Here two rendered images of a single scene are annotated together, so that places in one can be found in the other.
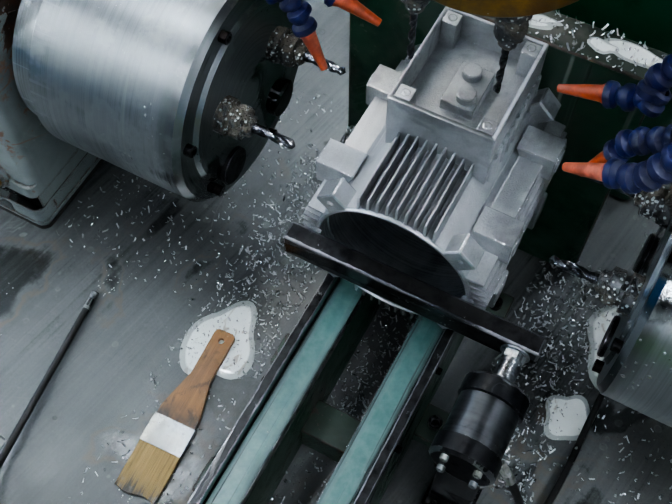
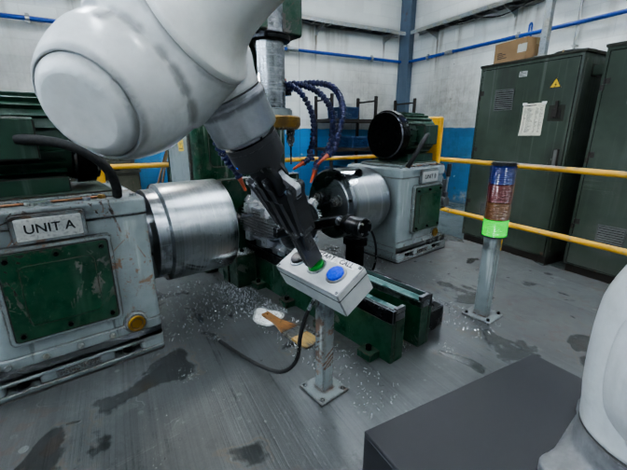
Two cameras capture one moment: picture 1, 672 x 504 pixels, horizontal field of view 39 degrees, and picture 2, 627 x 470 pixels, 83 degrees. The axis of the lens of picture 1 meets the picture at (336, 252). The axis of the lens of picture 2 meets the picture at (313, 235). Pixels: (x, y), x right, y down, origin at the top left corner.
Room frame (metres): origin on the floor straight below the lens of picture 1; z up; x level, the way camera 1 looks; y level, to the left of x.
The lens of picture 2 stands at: (-0.02, 0.89, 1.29)
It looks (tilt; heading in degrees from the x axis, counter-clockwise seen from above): 16 degrees down; 292
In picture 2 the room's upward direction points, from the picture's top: straight up
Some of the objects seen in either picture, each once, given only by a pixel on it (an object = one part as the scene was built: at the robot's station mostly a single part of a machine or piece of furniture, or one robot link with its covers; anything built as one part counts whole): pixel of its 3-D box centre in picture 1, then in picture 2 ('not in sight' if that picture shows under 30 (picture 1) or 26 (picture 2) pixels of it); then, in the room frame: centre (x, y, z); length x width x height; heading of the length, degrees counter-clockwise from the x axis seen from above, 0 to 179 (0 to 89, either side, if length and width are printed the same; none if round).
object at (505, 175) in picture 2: not in sight; (502, 174); (-0.12, -0.10, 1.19); 0.06 x 0.06 x 0.04
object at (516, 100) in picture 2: not in sight; (524, 160); (-0.63, -3.50, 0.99); 1.02 x 0.49 x 1.98; 141
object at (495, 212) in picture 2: not in sight; (497, 210); (-0.12, -0.10, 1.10); 0.06 x 0.06 x 0.04
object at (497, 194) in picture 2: not in sight; (500, 192); (-0.12, -0.10, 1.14); 0.06 x 0.06 x 0.04
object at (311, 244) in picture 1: (409, 294); (310, 226); (0.38, -0.07, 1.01); 0.26 x 0.04 x 0.03; 62
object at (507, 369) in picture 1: (499, 386); not in sight; (0.29, -0.14, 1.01); 0.08 x 0.02 x 0.02; 152
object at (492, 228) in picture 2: not in sight; (494, 227); (-0.12, -0.10, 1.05); 0.06 x 0.06 x 0.04
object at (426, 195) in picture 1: (436, 186); (281, 219); (0.50, -0.10, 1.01); 0.20 x 0.19 x 0.19; 152
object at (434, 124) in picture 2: not in sight; (411, 165); (0.17, -0.64, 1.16); 0.33 x 0.26 x 0.42; 62
